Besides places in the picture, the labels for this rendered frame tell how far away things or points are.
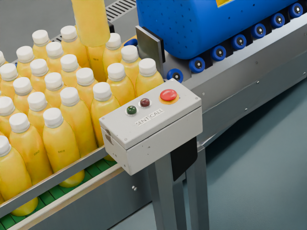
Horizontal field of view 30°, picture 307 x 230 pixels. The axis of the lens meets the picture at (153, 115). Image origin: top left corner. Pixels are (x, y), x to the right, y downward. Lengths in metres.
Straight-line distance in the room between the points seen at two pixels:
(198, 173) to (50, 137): 0.70
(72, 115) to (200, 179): 0.68
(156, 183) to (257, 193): 1.17
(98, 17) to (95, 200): 0.43
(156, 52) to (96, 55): 0.16
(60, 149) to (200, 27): 0.46
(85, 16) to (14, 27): 2.44
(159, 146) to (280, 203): 1.29
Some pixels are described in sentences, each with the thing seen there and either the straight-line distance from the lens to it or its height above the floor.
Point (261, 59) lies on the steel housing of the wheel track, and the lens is 1.69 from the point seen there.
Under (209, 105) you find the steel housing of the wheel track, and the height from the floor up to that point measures 0.84.
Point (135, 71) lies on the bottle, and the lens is 1.38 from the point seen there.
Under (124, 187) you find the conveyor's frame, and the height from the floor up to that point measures 0.84.
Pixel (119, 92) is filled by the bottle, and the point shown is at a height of 1.06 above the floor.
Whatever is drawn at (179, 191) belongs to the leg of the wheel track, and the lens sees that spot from 2.08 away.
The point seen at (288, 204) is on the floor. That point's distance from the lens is 2.44.
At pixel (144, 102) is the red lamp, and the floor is 1.11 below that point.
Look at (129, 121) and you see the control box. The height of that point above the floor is 1.10.
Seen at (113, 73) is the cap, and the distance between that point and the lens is 1.31.
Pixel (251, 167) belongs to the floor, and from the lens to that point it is 2.56.
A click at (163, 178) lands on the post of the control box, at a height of 0.89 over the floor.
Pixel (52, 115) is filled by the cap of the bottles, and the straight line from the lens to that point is 1.23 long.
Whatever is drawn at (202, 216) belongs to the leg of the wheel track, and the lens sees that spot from 2.00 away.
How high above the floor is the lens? 1.90
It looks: 42 degrees down
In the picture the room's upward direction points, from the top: 8 degrees counter-clockwise
